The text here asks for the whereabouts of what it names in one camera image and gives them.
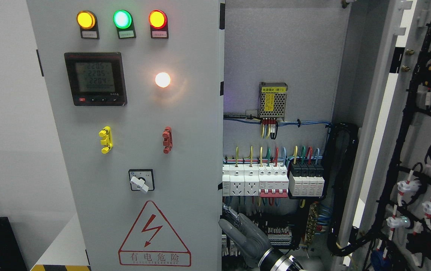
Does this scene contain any grey robotic left hand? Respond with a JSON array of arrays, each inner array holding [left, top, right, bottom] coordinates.
[[219, 203, 272, 268]]

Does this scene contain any grey cabinet door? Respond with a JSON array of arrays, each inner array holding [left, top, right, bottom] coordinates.
[[27, 0, 225, 271], [348, 0, 431, 271]]

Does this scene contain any lower relay terminal row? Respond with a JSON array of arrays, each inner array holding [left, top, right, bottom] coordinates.
[[221, 216, 295, 257]]

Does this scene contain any white double socket module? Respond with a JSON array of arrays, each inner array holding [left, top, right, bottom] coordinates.
[[229, 165, 259, 196]]

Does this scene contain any brass ground bar right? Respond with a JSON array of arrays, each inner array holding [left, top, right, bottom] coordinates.
[[305, 202, 319, 247]]

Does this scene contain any black white surge protector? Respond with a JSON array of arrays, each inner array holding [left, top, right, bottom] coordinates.
[[288, 162, 326, 199]]

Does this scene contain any red electric hazard sticker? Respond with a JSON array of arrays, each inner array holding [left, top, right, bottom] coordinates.
[[118, 200, 191, 266]]

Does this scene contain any red test terminal block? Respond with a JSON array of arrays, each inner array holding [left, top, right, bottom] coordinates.
[[162, 126, 173, 154]]

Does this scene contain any perforated metal power supply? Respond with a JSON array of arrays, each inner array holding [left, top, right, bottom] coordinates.
[[258, 82, 288, 119]]

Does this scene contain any yellow test terminal block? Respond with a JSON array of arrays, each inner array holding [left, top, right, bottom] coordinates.
[[99, 126, 113, 154]]

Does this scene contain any white glowing indicator lamp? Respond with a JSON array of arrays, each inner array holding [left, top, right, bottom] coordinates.
[[155, 72, 171, 88]]

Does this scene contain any black digital power meter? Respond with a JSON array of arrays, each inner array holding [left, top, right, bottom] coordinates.
[[64, 52, 127, 106]]

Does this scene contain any red indicator lamp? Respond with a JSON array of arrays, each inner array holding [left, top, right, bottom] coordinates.
[[148, 10, 167, 29]]

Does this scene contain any green indicator lamp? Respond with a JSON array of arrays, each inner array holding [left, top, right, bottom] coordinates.
[[113, 10, 132, 29]]

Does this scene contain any yellow indicator lamp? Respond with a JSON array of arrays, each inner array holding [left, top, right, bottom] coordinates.
[[76, 10, 96, 29]]

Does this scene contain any red handle circuit breaker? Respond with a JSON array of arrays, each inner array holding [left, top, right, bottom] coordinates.
[[258, 166, 289, 198]]

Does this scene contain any white rotary selector switch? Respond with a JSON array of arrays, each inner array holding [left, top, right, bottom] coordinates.
[[129, 169, 155, 193]]

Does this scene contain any black right cable conduit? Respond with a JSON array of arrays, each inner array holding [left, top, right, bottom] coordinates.
[[323, 123, 361, 257]]

